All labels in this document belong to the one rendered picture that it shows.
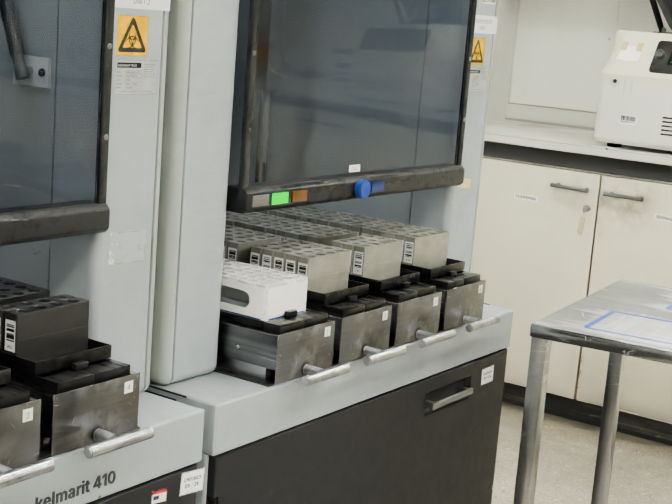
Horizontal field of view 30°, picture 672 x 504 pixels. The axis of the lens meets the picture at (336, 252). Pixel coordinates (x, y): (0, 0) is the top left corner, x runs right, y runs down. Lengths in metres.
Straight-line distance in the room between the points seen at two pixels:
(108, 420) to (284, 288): 0.39
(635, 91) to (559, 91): 0.82
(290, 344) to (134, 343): 0.23
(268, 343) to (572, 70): 3.15
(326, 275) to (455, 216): 0.42
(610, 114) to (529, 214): 0.42
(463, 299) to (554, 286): 1.98
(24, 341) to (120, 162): 0.25
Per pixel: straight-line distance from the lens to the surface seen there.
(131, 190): 1.56
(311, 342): 1.76
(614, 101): 3.99
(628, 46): 4.03
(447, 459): 2.21
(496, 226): 4.17
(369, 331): 1.89
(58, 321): 1.49
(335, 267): 1.91
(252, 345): 1.73
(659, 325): 1.93
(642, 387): 4.04
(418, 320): 2.01
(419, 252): 2.12
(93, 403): 1.45
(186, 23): 1.61
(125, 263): 1.57
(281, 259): 1.88
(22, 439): 1.39
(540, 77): 4.78
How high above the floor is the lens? 1.23
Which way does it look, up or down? 11 degrees down
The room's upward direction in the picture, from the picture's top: 5 degrees clockwise
